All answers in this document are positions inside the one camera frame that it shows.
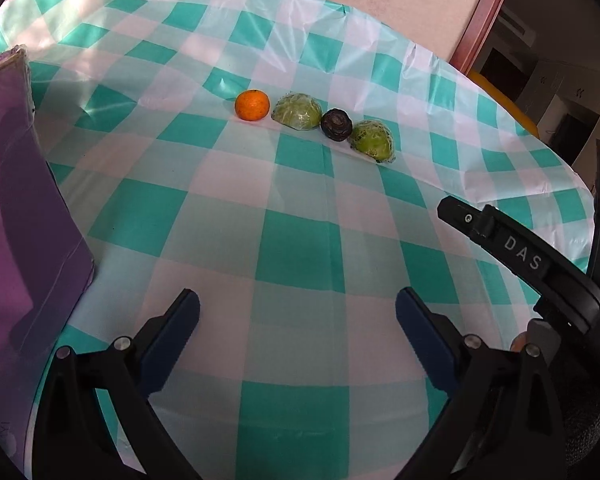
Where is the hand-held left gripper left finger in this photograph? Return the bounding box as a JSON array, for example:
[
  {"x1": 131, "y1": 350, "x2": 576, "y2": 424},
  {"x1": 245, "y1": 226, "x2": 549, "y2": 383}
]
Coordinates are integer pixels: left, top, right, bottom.
[{"x1": 32, "y1": 288, "x2": 202, "y2": 480}]

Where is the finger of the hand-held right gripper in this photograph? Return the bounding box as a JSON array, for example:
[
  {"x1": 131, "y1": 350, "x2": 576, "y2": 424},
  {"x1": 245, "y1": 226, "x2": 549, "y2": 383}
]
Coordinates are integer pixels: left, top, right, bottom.
[{"x1": 437, "y1": 196, "x2": 497, "y2": 244}]

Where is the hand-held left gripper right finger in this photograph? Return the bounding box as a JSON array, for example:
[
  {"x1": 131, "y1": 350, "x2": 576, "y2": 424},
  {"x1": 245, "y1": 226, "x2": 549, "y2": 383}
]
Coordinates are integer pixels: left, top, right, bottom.
[{"x1": 395, "y1": 286, "x2": 566, "y2": 480}]

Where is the large green guava half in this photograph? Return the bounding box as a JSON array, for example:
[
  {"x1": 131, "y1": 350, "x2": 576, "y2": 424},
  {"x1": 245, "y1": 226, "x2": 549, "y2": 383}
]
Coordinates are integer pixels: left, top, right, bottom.
[{"x1": 350, "y1": 120, "x2": 398, "y2": 165}]

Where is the orange tangerine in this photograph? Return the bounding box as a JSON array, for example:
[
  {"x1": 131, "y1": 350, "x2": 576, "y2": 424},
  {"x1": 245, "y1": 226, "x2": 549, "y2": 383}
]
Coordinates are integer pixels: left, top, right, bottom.
[{"x1": 235, "y1": 89, "x2": 271, "y2": 122}]

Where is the person's right forearm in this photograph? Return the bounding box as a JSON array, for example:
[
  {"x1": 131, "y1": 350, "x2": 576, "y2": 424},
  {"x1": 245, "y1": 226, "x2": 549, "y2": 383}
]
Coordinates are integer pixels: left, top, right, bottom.
[{"x1": 560, "y1": 382, "x2": 600, "y2": 468}]

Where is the yellow furniture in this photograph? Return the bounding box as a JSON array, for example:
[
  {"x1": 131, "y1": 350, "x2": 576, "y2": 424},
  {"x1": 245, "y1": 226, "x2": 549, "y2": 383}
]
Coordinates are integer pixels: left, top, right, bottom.
[{"x1": 467, "y1": 71, "x2": 539, "y2": 137}]

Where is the grey cabinet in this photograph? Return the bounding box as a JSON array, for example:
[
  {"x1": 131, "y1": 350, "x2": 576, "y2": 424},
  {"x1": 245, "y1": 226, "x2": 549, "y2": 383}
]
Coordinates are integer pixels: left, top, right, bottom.
[{"x1": 517, "y1": 59, "x2": 600, "y2": 162}]

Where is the teal white checkered tablecloth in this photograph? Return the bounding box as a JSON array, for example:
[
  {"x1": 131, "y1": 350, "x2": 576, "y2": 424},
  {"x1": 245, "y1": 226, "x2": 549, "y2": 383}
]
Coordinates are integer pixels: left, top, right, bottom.
[{"x1": 0, "y1": 0, "x2": 596, "y2": 480}]

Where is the purple bag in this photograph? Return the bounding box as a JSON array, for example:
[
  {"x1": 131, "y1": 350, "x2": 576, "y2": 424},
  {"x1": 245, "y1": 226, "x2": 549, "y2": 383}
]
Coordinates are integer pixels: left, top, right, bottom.
[{"x1": 0, "y1": 45, "x2": 96, "y2": 466}]

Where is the red wooden door frame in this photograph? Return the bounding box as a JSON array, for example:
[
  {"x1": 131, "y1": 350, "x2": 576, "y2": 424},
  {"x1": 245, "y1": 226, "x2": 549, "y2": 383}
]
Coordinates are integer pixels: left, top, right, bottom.
[{"x1": 449, "y1": 0, "x2": 519, "y2": 74}]

